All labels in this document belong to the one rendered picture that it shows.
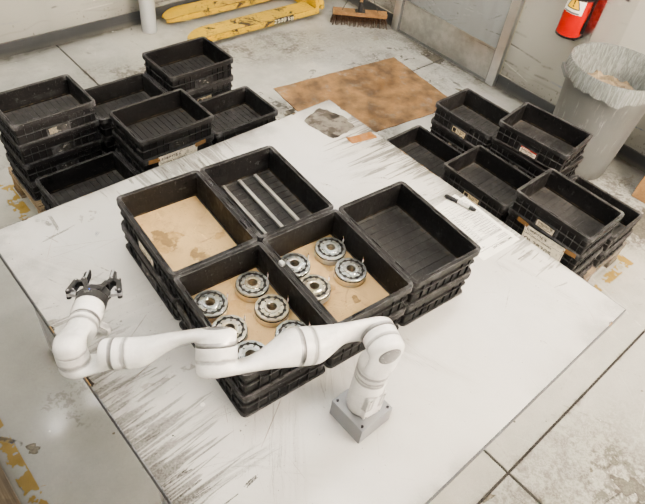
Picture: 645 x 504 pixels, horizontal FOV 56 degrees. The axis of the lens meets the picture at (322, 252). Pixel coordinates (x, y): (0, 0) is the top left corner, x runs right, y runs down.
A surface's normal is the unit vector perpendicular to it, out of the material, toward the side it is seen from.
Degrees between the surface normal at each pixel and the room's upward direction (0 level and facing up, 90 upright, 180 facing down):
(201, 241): 0
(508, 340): 0
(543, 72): 90
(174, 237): 0
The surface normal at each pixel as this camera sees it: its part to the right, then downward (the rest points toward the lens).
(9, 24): 0.66, 0.59
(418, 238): 0.11, -0.69
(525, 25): -0.75, 0.42
